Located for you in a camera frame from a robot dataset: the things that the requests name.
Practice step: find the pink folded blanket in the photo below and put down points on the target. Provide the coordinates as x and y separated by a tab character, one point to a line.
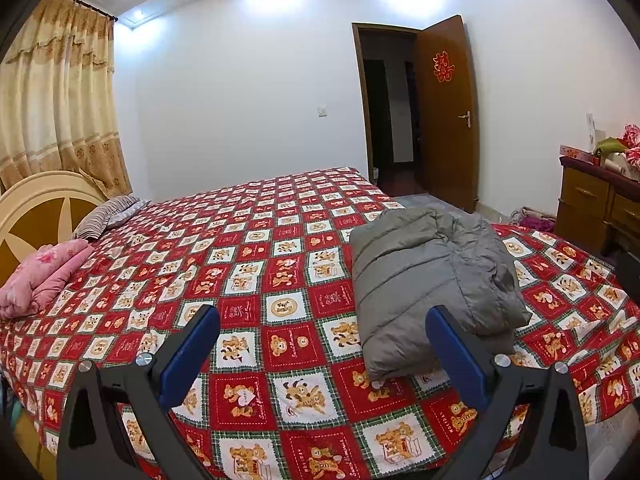
38	280

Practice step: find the brown wooden door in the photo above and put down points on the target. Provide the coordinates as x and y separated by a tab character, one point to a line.
450	151

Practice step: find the grey puffer jacket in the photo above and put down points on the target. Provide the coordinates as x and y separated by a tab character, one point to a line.
410	260

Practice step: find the brown wooden dresser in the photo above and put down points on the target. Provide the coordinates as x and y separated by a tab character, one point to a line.
598	210

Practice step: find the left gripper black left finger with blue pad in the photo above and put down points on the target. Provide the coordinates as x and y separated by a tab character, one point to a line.
94	443

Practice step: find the striped grey pillow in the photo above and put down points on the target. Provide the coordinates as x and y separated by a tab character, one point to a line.
113	213

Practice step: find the red clothes pile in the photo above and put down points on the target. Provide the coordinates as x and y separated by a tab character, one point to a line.
533	219

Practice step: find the red checkered teddy bedspread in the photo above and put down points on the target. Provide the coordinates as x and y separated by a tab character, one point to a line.
284	394

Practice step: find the dark wooden door frame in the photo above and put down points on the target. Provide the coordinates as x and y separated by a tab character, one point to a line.
390	106

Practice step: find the gold door handle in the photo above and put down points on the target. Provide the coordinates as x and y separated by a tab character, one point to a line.
467	117

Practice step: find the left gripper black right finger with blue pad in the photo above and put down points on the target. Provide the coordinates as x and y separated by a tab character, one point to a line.
552	443

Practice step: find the cream wooden headboard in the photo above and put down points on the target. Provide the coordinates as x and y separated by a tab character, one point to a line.
43	209

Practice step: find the red double happiness sticker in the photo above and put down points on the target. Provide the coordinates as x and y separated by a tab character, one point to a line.
442	67

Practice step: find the beige patterned curtain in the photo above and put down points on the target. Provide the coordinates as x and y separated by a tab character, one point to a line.
57	100

